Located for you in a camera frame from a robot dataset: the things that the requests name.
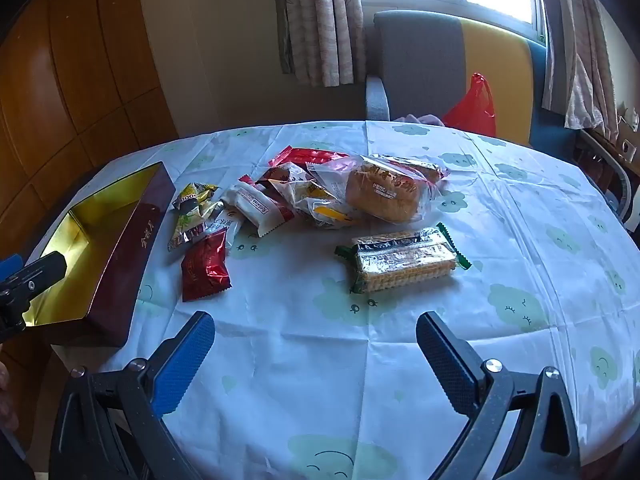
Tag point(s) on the white tablecloth green cloud print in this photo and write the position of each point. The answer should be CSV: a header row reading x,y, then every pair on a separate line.
x,y
310,310

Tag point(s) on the pink cloth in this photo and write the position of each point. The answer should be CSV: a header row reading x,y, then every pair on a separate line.
x,y
417,120

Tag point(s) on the cracker packet green ends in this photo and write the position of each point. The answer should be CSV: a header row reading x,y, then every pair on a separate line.
x,y
405,260

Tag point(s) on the brown red snack packet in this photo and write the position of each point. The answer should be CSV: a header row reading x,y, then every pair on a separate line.
x,y
275,174

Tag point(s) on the yellow green snack packet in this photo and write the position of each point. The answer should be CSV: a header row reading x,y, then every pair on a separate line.
x,y
192,225

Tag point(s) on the bread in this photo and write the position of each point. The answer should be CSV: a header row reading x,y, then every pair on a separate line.
x,y
382,192

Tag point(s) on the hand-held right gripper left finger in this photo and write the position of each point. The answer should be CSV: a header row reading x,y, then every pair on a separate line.
x,y
185,360

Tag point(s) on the maroon tin box gold interior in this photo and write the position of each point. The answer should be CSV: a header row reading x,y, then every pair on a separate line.
x,y
125,260

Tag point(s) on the beige patterned curtain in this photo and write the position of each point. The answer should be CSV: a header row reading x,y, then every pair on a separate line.
x,y
320,20
582,45

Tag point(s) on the wooden panel cabinet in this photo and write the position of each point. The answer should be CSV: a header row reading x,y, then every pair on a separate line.
x,y
65,85

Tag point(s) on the long red snack packet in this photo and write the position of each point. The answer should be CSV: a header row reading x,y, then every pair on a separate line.
x,y
305,156

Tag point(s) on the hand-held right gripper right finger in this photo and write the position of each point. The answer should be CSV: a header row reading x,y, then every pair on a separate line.
x,y
445,360

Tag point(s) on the clear packet yellow pastry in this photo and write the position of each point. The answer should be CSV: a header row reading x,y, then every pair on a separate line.
x,y
320,205

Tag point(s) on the yellow black snack packet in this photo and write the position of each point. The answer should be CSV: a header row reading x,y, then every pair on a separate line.
x,y
195,195

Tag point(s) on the brown crispy bar packet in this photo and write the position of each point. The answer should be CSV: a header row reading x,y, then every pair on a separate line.
x,y
425,167

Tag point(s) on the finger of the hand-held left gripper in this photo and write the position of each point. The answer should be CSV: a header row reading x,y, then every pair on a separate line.
x,y
9,263
35,275

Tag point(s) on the white silver snack packet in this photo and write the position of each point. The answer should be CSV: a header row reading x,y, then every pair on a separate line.
x,y
226,227

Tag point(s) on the red foil snack packet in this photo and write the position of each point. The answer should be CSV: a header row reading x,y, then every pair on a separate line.
x,y
205,270

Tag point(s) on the red plastic bag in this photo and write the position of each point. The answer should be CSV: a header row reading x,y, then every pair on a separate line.
x,y
470,110

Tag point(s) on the grey metal frame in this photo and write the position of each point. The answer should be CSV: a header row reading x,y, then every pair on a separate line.
x,y
622,185

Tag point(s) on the white snack packet red ends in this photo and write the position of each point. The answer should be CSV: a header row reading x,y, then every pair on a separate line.
x,y
257,207

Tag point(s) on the grey yellow blue chair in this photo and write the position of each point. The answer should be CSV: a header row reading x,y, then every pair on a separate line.
x,y
420,60

